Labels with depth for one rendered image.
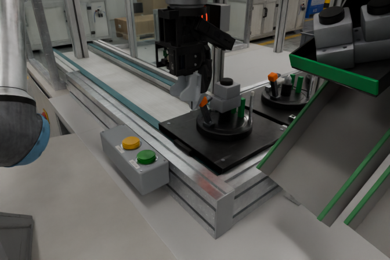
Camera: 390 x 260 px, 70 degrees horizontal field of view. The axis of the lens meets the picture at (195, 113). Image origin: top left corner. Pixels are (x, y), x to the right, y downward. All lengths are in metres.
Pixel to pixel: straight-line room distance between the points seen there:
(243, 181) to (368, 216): 0.21
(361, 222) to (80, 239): 0.48
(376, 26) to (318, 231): 0.40
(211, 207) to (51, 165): 0.47
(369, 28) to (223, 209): 0.36
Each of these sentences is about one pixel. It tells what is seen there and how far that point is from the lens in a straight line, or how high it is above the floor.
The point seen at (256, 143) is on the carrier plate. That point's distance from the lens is 0.65.
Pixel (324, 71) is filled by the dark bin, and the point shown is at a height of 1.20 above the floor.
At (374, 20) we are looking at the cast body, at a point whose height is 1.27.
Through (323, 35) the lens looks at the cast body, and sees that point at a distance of 0.41.
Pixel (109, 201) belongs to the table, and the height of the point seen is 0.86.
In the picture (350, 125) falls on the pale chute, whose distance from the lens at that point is 0.51.
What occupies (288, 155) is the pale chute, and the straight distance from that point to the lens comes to 0.52.
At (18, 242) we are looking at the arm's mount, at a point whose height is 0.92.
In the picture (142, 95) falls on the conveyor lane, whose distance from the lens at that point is 1.03.
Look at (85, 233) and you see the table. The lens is 0.63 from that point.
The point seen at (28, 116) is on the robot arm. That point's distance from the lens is 0.66.
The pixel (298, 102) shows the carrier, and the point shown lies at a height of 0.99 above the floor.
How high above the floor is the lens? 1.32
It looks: 27 degrees down
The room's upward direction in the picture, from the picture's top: straight up
